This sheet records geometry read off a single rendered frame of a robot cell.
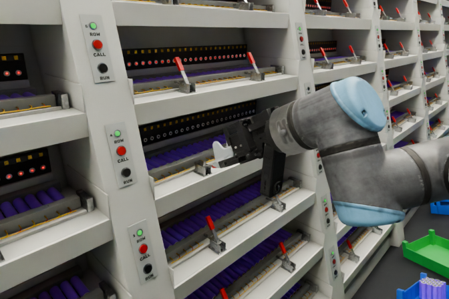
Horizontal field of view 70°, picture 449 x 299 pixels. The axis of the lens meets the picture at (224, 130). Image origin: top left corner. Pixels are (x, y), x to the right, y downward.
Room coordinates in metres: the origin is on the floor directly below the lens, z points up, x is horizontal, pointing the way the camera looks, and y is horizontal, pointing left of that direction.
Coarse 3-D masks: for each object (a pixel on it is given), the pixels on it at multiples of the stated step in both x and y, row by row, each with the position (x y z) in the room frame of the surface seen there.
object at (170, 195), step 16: (208, 128) 0.99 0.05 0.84; (160, 144) 0.87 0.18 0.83; (208, 160) 0.84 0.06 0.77; (256, 160) 0.87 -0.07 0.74; (192, 176) 0.74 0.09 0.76; (208, 176) 0.74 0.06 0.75; (224, 176) 0.78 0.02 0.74; (240, 176) 0.83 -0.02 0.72; (160, 192) 0.67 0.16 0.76; (176, 192) 0.68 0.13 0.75; (192, 192) 0.71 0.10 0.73; (208, 192) 0.75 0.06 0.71; (160, 208) 0.65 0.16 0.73; (176, 208) 0.68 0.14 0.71
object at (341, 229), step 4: (332, 204) 1.28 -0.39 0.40; (332, 208) 1.25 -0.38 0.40; (336, 212) 1.25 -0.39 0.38; (336, 216) 1.22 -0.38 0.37; (336, 220) 1.21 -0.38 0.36; (336, 224) 1.11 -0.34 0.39; (340, 224) 1.18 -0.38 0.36; (344, 224) 1.18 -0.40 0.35; (336, 228) 1.11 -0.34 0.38; (340, 228) 1.16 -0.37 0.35; (344, 228) 1.17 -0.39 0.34; (348, 228) 1.20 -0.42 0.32; (336, 232) 1.12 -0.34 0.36; (340, 232) 1.15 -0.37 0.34; (344, 232) 1.18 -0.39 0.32; (336, 236) 1.12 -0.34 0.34; (340, 236) 1.15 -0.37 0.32
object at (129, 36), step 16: (0, 32) 0.68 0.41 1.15; (16, 32) 0.70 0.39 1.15; (128, 32) 0.88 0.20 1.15; (144, 32) 0.91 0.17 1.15; (160, 32) 0.95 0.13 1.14; (176, 32) 0.99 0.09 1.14; (192, 32) 1.03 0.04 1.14; (208, 32) 1.08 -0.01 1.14; (224, 32) 1.13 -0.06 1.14; (240, 32) 1.19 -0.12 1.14; (320, 32) 1.59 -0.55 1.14; (0, 48) 0.67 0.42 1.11; (16, 48) 0.69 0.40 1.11; (32, 48) 0.71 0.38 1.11; (128, 48) 0.87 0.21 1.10; (32, 64) 0.71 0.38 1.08; (32, 80) 0.70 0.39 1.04; (336, 80) 1.66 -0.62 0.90; (256, 112) 1.20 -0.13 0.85; (64, 176) 0.71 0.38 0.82; (80, 256) 0.71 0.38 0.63
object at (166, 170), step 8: (224, 144) 0.89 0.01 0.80; (200, 152) 0.83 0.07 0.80; (208, 152) 0.83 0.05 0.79; (184, 160) 0.78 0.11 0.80; (192, 160) 0.79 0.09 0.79; (160, 168) 0.73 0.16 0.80; (168, 168) 0.74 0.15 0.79; (176, 168) 0.76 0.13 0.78; (184, 168) 0.76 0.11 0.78; (152, 176) 0.71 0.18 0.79; (160, 176) 0.73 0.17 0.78
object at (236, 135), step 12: (276, 108) 0.60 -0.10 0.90; (240, 120) 0.61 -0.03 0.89; (252, 120) 0.63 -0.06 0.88; (264, 120) 0.59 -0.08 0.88; (228, 132) 0.63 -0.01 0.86; (240, 132) 0.61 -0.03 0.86; (252, 132) 0.61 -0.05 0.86; (264, 132) 0.60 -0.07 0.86; (228, 144) 0.64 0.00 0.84; (240, 144) 0.62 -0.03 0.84; (252, 144) 0.61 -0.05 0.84; (264, 144) 0.60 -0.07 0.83; (240, 156) 0.62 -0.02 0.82; (252, 156) 0.60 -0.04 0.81
